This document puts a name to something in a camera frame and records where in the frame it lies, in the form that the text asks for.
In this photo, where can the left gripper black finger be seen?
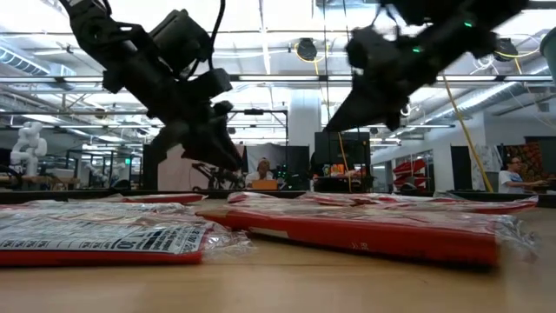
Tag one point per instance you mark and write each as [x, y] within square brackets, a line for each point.
[213, 150]
[169, 139]

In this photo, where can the black door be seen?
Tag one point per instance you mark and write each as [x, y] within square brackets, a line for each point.
[460, 167]

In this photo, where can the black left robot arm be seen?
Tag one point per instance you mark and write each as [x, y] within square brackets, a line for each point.
[87, 21]

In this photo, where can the black partition panel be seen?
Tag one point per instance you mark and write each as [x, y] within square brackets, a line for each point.
[150, 178]

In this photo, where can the red white striped panel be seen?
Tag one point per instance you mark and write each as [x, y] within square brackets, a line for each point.
[410, 167]

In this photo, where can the silver ceiling duct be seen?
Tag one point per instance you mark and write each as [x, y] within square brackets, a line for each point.
[21, 63]
[478, 102]

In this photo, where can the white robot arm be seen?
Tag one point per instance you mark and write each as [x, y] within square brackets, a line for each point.
[28, 148]

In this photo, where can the white patterned cloth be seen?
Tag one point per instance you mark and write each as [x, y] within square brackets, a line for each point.
[488, 158]

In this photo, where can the black gantry frame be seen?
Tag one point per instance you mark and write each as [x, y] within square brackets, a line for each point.
[254, 111]

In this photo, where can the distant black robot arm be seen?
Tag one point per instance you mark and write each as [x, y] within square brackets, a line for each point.
[217, 176]

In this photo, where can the long ceiling light strip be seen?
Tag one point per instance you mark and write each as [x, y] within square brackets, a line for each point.
[278, 78]

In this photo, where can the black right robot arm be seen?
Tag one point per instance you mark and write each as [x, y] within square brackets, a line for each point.
[456, 17]

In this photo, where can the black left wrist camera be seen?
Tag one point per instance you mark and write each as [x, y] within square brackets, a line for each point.
[178, 39]

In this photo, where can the white pillar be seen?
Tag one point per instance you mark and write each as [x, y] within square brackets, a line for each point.
[304, 117]

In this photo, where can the grey curtain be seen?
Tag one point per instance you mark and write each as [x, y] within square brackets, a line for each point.
[271, 152]

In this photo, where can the beige curtain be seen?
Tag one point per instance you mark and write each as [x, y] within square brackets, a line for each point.
[174, 174]

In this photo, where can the person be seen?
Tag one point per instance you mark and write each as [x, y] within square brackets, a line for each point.
[262, 167]
[510, 178]

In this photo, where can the black monitor screen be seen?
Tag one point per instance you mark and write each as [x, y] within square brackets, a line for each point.
[347, 150]

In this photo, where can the orange box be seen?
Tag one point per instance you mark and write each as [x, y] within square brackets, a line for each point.
[265, 184]

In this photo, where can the floral patterned cloth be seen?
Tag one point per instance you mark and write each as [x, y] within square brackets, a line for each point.
[527, 161]

